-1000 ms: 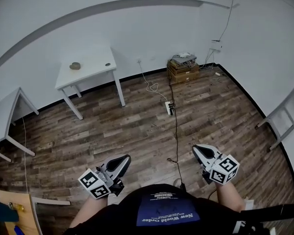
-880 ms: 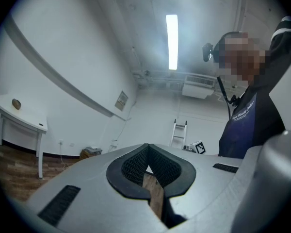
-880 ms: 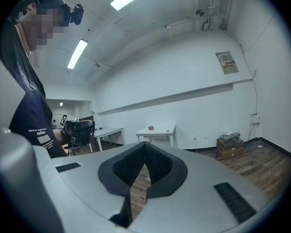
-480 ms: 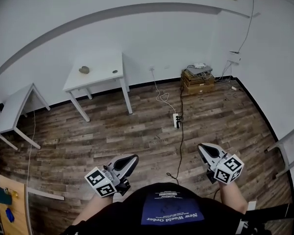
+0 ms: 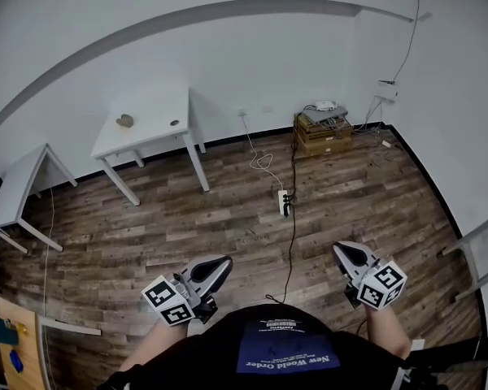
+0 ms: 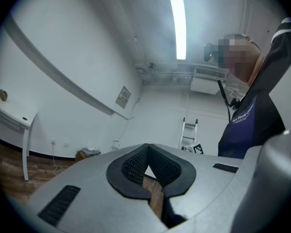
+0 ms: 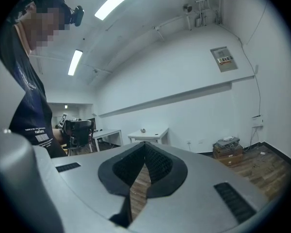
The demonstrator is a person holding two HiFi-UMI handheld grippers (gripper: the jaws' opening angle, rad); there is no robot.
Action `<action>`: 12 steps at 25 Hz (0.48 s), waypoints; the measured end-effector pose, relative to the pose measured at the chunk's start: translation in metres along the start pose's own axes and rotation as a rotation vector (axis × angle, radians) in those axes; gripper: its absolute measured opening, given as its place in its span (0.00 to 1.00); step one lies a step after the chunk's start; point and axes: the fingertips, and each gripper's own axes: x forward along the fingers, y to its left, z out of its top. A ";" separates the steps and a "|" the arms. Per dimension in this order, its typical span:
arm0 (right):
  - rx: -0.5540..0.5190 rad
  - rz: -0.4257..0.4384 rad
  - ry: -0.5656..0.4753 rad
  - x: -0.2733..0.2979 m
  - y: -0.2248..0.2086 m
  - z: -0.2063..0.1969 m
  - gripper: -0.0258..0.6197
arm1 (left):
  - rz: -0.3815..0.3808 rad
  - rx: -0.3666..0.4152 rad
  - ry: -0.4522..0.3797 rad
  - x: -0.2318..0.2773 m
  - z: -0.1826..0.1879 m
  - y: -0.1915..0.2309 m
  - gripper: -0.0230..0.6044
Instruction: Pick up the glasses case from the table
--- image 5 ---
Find white power strip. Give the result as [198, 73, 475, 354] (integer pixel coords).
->
[277, 189, 291, 219]

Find grey metal ladder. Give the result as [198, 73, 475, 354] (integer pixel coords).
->
[440, 216, 488, 301]

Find stack of cardboard boxes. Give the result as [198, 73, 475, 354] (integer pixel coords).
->
[294, 111, 355, 158]

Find blue plastic object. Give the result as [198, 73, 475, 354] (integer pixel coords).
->
[8, 349, 24, 373]

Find person's left forearm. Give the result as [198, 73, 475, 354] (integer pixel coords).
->
[117, 318, 197, 375]

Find grey wall cable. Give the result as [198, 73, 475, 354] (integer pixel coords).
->
[390, 0, 423, 83]

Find white side table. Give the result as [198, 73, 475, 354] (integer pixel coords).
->
[0, 143, 79, 255]

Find thin white cord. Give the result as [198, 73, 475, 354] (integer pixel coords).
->
[42, 184, 57, 317]

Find black tripod legs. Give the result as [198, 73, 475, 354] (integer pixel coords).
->
[402, 334, 488, 390]

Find white power cable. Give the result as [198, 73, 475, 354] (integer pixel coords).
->
[240, 114, 286, 193]

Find black power cable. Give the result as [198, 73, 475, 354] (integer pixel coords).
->
[265, 142, 298, 305]

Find person's right forearm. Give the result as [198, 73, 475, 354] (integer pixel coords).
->
[364, 305, 412, 361]

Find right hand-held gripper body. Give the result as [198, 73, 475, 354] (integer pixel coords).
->
[332, 240, 407, 311]

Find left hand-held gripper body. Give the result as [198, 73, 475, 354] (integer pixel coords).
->
[141, 254, 233, 327]

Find grey network switch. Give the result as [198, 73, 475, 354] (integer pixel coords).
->
[301, 104, 350, 127]

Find white wall junction box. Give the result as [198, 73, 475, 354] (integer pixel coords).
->
[373, 80, 399, 103]

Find person's black printed shirt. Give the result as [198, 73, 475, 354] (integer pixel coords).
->
[98, 302, 447, 390]

